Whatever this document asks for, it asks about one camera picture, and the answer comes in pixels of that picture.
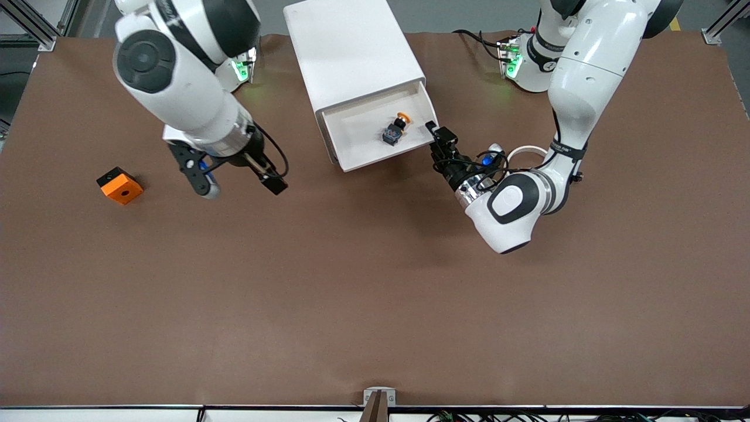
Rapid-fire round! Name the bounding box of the orange push button switch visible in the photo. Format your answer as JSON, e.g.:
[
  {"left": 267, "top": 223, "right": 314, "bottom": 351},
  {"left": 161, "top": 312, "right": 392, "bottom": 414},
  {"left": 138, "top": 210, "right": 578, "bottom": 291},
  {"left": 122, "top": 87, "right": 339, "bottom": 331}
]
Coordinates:
[{"left": 381, "top": 111, "right": 412, "bottom": 147}]

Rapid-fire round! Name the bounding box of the white drawer with beige floor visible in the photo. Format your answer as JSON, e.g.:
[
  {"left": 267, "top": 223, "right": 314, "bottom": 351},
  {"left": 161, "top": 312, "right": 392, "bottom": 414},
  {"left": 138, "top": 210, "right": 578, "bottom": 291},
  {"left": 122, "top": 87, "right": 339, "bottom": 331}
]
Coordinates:
[{"left": 319, "top": 81, "right": 439, "bottom": 172}]

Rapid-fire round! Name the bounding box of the white drawer cabinet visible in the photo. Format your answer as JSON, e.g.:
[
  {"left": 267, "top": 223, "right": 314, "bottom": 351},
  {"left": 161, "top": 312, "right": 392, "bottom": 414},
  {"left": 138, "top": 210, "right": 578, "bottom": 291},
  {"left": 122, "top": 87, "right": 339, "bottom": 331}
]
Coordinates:
[{"left": 284, "top": 0, "right": 427, "bottom": 168}]

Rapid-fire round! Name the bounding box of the orange block with black part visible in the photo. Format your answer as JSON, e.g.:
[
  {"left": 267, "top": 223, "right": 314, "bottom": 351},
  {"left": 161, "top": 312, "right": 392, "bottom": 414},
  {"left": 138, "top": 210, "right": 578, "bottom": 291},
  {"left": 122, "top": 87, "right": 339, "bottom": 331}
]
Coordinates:
[{"left": 96, "top": 166, "right": 144, "bottom": 206}]

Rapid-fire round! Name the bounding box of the brown table cover sheet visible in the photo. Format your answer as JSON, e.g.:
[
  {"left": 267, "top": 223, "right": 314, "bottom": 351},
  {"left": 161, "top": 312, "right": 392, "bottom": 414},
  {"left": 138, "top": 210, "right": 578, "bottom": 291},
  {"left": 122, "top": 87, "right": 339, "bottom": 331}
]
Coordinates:
[{"left": 0, "top": 32, "right": 750, "bottom": 408}]

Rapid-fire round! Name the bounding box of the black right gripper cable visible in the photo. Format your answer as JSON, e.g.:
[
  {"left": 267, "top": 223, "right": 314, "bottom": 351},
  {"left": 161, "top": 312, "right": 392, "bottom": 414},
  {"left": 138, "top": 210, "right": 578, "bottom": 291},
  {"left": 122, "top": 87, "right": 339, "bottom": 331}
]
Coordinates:
[{"left": 252, "top": 124, "right": 289, "bottom": 179}]

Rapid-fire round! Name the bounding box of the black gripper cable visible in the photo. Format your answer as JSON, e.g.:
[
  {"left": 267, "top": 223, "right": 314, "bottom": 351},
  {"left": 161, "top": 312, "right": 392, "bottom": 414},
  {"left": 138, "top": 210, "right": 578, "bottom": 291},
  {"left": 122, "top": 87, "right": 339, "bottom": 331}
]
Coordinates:
[
  {"left": 252, "top": 124, "right": 289, "bottom": 179},
  {"left": 469, "top": 151, "right": 519, "bottom": 182}
]

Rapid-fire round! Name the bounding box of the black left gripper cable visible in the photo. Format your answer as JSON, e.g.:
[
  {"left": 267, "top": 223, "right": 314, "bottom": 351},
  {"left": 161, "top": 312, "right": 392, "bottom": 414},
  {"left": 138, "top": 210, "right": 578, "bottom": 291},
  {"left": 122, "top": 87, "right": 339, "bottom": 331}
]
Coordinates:
[{"left": 469, "top": 151, "right": 519, "bottom": 182}]

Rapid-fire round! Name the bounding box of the white half-ring clamp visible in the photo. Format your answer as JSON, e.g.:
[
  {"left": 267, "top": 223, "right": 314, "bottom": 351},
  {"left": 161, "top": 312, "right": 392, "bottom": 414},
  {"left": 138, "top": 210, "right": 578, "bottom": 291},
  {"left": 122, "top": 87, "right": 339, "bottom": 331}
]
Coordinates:
[{"left": 506, "top": 145, "right": 550, "bottom": 171}]

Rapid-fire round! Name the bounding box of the black left arm base cable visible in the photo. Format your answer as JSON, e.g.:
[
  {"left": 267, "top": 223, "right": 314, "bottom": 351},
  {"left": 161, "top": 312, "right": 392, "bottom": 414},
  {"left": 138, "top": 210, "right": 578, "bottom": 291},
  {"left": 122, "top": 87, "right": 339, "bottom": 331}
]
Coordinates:
[{"left": 452, "top": 28, "right": 506, "bottom": 59}]

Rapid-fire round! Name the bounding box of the grey metal bracket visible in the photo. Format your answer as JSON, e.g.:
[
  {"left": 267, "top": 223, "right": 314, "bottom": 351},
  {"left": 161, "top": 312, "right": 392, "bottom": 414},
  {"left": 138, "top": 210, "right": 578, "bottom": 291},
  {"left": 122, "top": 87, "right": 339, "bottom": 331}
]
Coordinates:
[{"left": 363, "top": 387, "right": 397, "bottom": 408}]

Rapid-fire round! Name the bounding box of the brown strip in bracket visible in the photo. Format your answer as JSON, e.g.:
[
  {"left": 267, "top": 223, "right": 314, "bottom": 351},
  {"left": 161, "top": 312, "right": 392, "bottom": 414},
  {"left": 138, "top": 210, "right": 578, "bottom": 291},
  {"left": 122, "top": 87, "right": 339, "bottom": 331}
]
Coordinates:
[{"left": 359, "top": 392, "right": 390, "bottom": 422}]

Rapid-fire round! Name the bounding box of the aluminium frame profile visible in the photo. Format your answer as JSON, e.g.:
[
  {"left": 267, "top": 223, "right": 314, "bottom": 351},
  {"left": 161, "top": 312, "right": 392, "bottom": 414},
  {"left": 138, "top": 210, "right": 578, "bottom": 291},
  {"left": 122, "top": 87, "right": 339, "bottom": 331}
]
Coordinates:
[
  {"left": 0, "top": 0, "right": 80, "bottom": 52},
  {"left": 702, "top": 0, "right": 750, "bottom": 46}
]

